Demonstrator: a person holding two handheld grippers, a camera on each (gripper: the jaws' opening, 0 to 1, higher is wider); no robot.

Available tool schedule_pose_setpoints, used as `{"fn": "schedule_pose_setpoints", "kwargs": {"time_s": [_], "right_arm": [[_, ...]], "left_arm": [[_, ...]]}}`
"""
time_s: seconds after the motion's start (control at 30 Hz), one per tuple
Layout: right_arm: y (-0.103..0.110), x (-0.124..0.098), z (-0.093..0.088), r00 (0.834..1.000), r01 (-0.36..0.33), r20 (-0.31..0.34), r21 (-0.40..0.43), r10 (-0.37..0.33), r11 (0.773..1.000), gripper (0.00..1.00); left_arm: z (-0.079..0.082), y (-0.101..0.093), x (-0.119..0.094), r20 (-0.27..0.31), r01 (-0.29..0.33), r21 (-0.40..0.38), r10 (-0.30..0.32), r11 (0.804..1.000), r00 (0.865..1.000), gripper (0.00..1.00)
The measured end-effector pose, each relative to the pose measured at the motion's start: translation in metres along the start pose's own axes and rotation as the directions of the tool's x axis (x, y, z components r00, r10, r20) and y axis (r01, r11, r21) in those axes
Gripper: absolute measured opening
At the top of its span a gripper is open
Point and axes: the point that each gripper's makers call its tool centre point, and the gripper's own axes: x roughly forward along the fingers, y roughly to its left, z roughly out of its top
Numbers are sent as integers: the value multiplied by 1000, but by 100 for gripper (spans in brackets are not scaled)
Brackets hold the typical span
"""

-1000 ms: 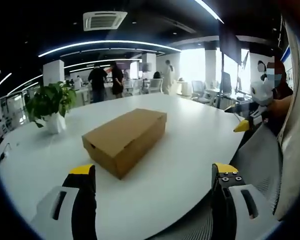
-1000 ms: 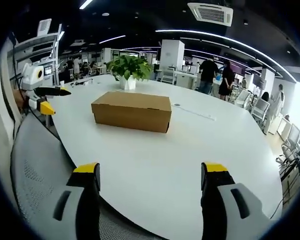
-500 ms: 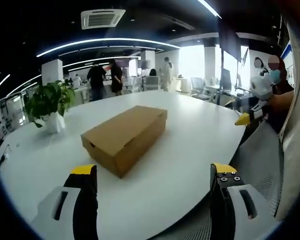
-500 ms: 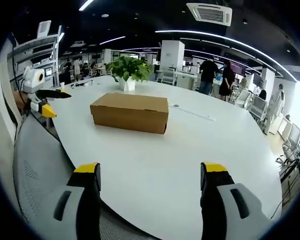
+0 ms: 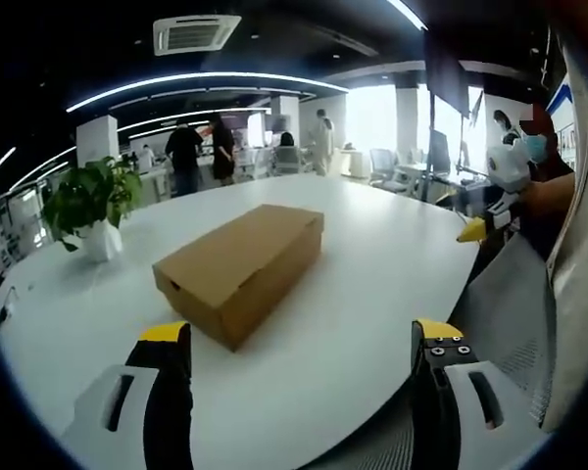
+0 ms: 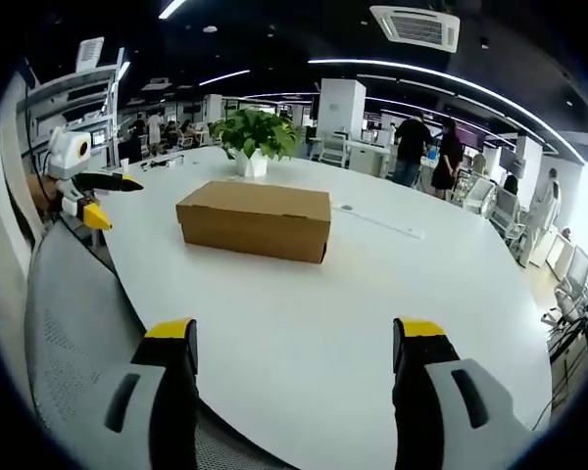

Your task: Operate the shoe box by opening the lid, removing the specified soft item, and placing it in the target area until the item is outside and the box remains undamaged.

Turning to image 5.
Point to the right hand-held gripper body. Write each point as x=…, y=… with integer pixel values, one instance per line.
x=509, y=164

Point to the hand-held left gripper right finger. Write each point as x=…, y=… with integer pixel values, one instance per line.
x=433, y=401

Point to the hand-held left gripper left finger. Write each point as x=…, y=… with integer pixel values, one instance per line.
x=169, y=391

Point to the brown cardboard shoe box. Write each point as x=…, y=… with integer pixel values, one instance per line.
x=255, y=249

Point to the person's dark red upper body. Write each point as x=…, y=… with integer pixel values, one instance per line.
x=553, y=169

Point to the black monitor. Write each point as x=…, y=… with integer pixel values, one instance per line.
x=440, y=149

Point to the black stand pole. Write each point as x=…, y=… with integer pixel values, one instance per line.
x=428, y=156

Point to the grey mesh office chair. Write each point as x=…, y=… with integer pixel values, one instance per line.
x=514, y=303

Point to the white office chair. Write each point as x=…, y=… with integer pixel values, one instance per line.
x=383, y=166
x=287, y=161

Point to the black hanging panel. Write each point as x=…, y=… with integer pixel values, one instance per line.
x=446, y=68

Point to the beige cabinet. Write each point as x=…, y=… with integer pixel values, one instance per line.
x=355, y=163

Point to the white plant pot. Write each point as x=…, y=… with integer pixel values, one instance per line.
x=100, y=242

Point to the green potted plant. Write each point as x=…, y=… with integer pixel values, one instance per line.
x=95, y=193

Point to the long curved ceiling light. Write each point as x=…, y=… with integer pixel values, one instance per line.
x=201, y=77

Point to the ceiling air conditioner unit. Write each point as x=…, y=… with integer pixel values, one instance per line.
x=193, y=34

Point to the blue white wall banner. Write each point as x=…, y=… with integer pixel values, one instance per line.
x=563, y=108

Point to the white curved plastic frame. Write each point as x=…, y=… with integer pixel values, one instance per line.
x=580, y=245

